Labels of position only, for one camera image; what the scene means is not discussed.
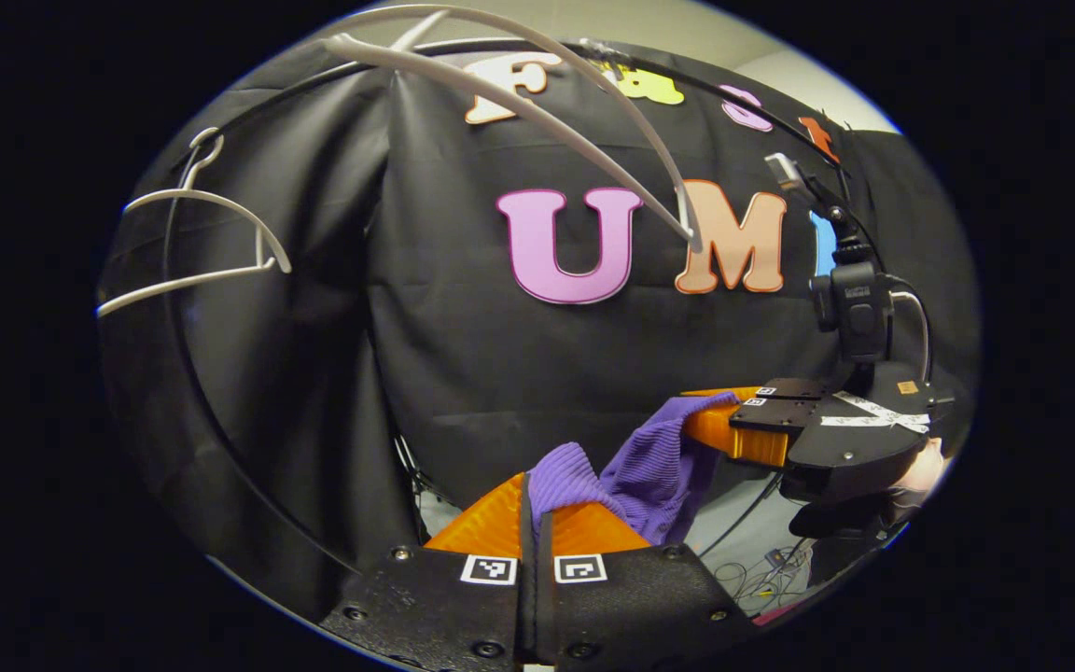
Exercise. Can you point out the white plastic hanger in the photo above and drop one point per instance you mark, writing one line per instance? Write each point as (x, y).
(220, 277)

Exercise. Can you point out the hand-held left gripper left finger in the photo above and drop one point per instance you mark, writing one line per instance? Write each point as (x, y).
(444, 607)

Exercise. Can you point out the black clothes rail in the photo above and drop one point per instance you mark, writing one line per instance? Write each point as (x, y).
(211, 420)

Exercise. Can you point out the purple ribbed jacket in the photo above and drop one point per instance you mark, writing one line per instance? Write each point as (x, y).
(659, 467)

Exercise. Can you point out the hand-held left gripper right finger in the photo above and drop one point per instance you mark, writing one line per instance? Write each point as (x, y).
(640, 607)

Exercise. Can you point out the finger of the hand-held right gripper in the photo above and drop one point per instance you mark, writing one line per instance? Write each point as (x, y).
(785, 387)
(761, 420)

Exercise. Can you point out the white hanger with taped hook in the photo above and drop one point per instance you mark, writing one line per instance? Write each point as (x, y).
(691, 224)

